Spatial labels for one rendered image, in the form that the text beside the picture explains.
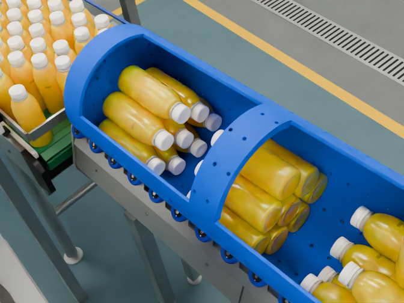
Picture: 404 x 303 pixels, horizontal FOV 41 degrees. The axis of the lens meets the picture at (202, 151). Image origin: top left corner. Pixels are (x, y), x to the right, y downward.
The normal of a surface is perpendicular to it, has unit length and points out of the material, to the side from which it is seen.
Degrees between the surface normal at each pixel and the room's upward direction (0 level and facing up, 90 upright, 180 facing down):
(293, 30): 0
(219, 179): 44
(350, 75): 0
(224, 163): 32
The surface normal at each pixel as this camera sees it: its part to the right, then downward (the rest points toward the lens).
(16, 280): -0.17, -0.59
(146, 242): 0.70, 0.49
